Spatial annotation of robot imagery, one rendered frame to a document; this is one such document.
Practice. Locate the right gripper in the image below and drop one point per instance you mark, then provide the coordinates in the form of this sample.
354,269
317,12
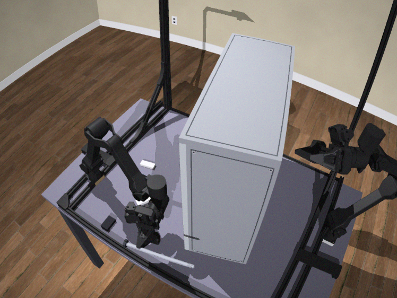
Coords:
147,225

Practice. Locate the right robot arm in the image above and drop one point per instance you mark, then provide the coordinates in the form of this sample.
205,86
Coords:
157,186

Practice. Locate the light grey metal rod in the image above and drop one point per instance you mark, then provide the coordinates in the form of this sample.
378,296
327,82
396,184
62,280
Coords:
126,243

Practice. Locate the light grey panel with holes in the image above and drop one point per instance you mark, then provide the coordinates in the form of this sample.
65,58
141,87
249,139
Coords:
183,181

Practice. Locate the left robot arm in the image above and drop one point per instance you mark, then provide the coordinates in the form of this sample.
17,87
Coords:
368,152

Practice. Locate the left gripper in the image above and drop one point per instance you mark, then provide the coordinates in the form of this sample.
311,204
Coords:
337,159

